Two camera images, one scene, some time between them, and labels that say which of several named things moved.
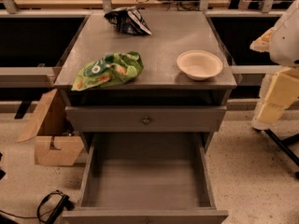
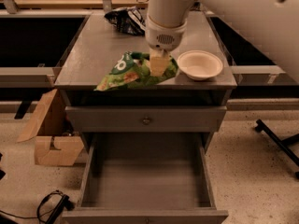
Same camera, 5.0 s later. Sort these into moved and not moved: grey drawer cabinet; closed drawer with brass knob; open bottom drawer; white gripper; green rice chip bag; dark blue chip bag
Moved: green rice chip bag; white gripper
Not moved: dark blue chip bag; grey drawer cabinet; open bottom drawer; closed drawer with brass knob
